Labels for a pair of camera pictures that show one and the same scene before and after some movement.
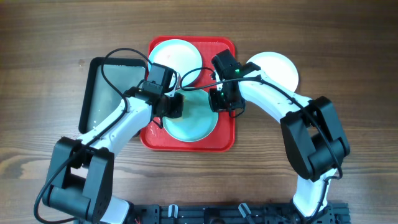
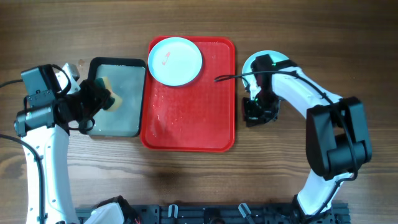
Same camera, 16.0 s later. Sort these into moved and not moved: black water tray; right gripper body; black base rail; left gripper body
Moved: right gripper body; left gripper body
Not moved: black base rail; black water tray
